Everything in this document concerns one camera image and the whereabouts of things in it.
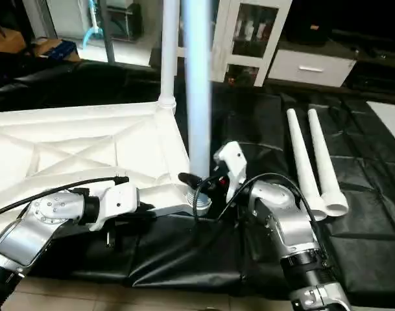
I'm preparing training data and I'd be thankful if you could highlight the white plastic table leg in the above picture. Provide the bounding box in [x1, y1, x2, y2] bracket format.
[307, 108, 349, 218]
[159, 0, 180, 115]
[182, 0, 215, 186]
[286, 108, 329, 222]

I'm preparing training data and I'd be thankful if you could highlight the white plastic table top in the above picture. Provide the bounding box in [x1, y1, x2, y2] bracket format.
[0, 100, 215, 243]

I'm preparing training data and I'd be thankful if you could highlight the black work mat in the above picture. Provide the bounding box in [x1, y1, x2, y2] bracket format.
[0, 58, 395, 302]

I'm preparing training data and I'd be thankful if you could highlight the white glass-door cabinet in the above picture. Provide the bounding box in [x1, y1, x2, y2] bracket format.
[177, 0, 293, 87]

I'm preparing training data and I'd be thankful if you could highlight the white low drawer unit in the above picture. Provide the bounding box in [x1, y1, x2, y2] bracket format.
[267, 49, 357, 89]

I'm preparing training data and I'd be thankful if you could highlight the grey metal pole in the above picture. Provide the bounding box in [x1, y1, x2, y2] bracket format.
[97, 0, 117, 64]

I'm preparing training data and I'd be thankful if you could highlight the white sheet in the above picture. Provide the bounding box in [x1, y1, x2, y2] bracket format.
[365, 100, 395, 151]

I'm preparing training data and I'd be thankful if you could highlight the light blue hose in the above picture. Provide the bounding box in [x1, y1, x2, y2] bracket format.
[82, 0, 108, 50]

